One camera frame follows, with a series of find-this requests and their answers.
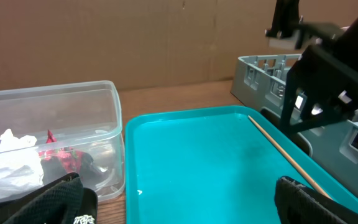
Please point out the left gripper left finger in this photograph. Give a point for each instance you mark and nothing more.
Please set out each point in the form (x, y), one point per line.
(64, 200)

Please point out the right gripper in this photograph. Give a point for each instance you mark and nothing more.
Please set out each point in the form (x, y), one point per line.
(322, 86)

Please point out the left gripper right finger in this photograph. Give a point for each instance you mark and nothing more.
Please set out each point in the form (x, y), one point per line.
(299, 204)

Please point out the red snack wrapper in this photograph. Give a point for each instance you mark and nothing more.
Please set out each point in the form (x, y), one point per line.
(70, 159)

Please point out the white napkin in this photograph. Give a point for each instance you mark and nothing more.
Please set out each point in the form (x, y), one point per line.
(20, 166)

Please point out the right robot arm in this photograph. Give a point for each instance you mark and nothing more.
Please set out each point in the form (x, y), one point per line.
(322, 85)

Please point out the grey dishwasher rack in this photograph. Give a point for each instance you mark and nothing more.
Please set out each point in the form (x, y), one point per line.
(259, 83)

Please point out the right wooden chopstick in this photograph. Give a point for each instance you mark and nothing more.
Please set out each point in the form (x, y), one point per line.
(286, 155)

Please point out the clear plastic bin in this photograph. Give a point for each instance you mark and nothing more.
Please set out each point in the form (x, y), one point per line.
(85, 116)

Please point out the teal serving tray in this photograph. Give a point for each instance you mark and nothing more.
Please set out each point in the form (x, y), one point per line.
(212, 165)

